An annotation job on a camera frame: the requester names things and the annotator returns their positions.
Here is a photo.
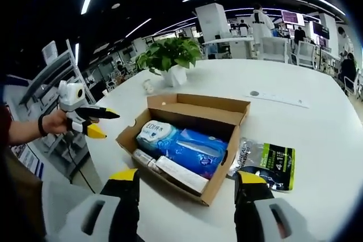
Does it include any brown cardboard shoe box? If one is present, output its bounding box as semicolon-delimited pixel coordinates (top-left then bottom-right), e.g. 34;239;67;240
115;93;252;207

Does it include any green plant in white pot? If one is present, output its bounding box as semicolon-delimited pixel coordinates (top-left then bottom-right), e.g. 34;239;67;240
135;37;202;87

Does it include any black wristband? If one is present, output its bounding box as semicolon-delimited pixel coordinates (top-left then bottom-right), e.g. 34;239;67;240
37;113;48;138

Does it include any dotted white paper cup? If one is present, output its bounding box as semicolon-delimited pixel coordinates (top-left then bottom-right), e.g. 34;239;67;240
142;79;155;95

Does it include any blue white wall poster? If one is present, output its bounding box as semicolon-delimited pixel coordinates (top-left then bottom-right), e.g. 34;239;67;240
11;142;45;181

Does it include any white metal shelf rack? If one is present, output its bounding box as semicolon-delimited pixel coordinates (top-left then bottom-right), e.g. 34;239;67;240
19;39;98;129

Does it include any white office chair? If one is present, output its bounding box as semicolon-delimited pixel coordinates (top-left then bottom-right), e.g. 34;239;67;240
297;40;316;69
261;37;289;63

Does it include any blue soft tissue pack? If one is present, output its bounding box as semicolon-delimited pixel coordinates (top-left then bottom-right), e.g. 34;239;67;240
167;128;229;180

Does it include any long white carton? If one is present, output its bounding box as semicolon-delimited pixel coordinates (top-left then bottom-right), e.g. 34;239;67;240
155;155;212;194

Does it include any person's left hand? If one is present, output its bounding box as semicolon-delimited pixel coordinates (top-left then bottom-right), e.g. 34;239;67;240
44;108;75;135

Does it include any white pump bottle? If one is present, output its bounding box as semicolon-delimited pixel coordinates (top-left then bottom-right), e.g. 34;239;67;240
132;148;159;171

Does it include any white blue wet wipes pack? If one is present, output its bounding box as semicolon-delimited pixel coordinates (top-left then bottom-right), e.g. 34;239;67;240
136;119;178;152

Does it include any black cable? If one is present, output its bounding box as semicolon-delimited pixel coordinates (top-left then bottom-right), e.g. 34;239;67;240
66;139;96;195

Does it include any white table socket panel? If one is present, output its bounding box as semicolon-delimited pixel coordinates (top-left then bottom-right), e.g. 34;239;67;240
243;90;310;109

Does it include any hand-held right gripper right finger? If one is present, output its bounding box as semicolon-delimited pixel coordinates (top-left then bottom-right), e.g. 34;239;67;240
234;171;309;242

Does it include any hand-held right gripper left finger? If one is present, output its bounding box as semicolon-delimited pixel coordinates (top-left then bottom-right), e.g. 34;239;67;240
66;168;140;242

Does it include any black green grey pouch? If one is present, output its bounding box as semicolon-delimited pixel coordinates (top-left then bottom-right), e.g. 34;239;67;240
226;137;296;193

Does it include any white office desk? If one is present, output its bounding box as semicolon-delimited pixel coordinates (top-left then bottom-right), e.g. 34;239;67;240
202;36;255;61

